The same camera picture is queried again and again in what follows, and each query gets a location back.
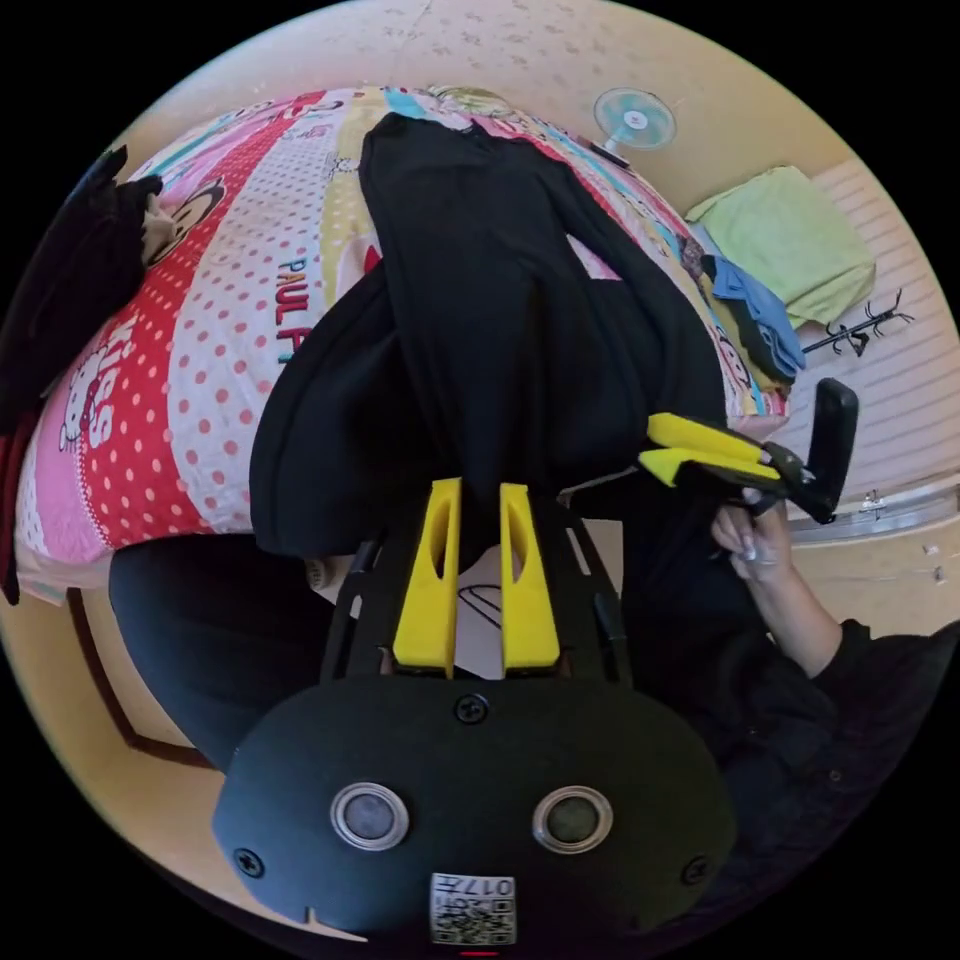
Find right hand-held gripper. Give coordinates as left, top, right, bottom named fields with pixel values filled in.
left=636, top=411, right=838, bottom=526

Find black coat rack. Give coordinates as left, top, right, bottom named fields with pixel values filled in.
left=800, top=287, right=917, bottom=359

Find person's right hand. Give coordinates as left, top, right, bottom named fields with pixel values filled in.
left=709, top=485, right=798, bottom=588

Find pile of dark clothes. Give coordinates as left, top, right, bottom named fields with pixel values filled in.
left=0, top=144, right=165, bottom=607

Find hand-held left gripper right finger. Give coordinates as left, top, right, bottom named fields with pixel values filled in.
left=498, top=482, right=562, bottom=680

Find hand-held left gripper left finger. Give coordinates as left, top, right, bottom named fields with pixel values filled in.
left=392, top=477, right=463, bottom=680

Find person's right forearm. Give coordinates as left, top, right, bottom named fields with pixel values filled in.
left=748, top=558, right=853, bottom=680

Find person's body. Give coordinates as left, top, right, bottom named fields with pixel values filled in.
left=107, top=479, right=960, bottom=928

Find folded green blanket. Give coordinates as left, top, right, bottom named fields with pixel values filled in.
left=685, top=165, right=878, bottom=329

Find black pants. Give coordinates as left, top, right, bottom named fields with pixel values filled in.
left=248, top=110, right=730, bottom=565

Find light blue fan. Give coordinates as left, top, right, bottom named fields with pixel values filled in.
left=577, top=86, right=678, bottom=169

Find pile of colourful clothes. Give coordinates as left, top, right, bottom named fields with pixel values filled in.
left=677, top=230, right=809, bottom=395

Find bed with cartoon printed quilt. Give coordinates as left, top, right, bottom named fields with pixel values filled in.
left=13, top=84, right=793, bottom=598

